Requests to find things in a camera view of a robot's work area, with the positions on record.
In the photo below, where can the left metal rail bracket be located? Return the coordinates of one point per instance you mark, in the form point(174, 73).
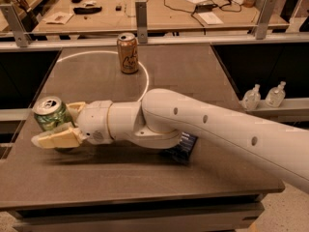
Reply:
point(21, 37)

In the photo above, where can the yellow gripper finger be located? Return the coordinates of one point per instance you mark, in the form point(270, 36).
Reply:
point(75, 108)
point(62, 137)

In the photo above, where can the clear sanitizer bottle left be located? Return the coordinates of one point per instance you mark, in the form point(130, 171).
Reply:
point(251, 98)

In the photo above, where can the clear sanitizer bottle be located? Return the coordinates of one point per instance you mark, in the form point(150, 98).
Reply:
point(251, 98)
point(276, 95)

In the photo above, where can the white paper card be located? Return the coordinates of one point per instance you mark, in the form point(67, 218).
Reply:
point(210, 18)

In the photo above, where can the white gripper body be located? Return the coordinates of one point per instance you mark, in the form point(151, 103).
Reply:
point(93, 121)

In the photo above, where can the orange soda can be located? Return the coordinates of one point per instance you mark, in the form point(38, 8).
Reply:
point(127, 52)

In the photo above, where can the small black box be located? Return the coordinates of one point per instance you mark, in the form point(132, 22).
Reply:
point(118, 8)

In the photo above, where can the middle metal rail bracket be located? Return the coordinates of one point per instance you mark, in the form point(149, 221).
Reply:
point(141, 21)

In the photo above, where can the horizontal metal rail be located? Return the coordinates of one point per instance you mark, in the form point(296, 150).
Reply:
point(276, 38)

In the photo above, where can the beige envelope on desk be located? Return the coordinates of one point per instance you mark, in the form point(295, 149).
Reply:
point(58, 18)

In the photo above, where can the metal rail bracket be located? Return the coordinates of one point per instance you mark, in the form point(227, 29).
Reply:
point(21, 37)
point(141, 21)
point(260, 30)

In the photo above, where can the clear sanitizer bottle right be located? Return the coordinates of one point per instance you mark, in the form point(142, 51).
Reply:
point(276, 95)

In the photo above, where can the wooden background desk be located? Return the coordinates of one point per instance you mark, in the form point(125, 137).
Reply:
point(162, 16)

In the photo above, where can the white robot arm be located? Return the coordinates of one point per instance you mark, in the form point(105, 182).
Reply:
point(161, 116)

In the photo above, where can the black tool on desk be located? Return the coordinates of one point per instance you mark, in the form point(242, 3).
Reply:
point(87, 10)

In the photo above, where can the green soda can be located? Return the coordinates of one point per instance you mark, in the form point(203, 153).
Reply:
point(51, 113)

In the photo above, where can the dark blue snack bar wrapper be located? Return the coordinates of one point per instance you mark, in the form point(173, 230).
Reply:
point(182, 151)

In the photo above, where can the right metal rail bracket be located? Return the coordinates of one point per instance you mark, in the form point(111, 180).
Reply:
point(260, 30)

